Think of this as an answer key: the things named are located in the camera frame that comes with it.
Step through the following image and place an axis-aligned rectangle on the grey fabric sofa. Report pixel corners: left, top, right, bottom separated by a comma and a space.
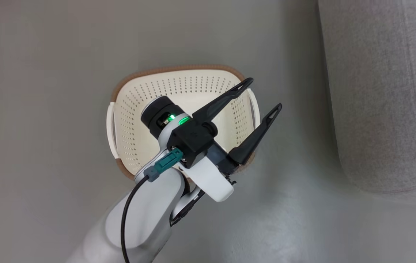
318, 0, 416, 195

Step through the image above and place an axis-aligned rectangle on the teal cable connector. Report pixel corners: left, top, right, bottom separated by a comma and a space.
143, 148, 184, 183

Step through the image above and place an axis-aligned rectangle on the perforated cream laundry basket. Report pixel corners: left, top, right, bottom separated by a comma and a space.
106, 65, 261, 182

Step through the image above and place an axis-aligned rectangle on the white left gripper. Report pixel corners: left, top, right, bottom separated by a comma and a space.
178, 77, 283, 203

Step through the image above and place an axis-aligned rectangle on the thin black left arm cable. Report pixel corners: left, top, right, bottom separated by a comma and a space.
120, 175, 151, 263

